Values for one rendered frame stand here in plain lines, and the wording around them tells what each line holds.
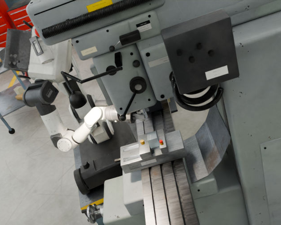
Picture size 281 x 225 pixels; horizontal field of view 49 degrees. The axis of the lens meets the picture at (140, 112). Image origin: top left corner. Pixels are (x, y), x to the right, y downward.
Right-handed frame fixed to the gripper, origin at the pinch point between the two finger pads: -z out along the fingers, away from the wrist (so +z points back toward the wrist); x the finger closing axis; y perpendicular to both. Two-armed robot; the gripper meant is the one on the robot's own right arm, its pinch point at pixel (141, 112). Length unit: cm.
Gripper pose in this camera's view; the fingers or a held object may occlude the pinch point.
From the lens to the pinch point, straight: 150.6
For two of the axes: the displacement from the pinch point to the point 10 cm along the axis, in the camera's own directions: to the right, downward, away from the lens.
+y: 3.1, 7.6, 5.8
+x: 3.4, -6.5, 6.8
